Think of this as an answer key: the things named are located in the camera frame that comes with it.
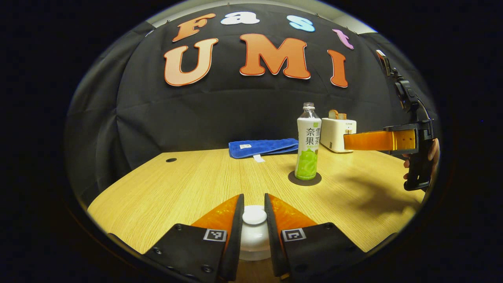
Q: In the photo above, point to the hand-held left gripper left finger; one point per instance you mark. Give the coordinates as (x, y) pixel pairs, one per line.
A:
(235, 236)

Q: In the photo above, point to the black backdrop cloth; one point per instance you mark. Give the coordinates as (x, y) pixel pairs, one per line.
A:
(235, 110)

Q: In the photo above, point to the white toaster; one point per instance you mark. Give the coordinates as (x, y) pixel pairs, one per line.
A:
(334, 135)

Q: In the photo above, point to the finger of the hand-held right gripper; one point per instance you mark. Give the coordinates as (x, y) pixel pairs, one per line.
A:
(373, 141)

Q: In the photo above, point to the dark brown round coaster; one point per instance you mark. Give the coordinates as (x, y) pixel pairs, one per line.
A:
(298, 181)

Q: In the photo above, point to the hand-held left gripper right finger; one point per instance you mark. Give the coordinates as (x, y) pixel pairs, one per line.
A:
(272, 236)

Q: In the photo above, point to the blue towel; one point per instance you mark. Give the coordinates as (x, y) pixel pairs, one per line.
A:
(263, 147)

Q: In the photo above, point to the clear water bottle white label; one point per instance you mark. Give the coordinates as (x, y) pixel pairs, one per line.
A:
(308, 145)

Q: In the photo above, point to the white teacup lid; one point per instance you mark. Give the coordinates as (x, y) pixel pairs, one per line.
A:
(254, 216)

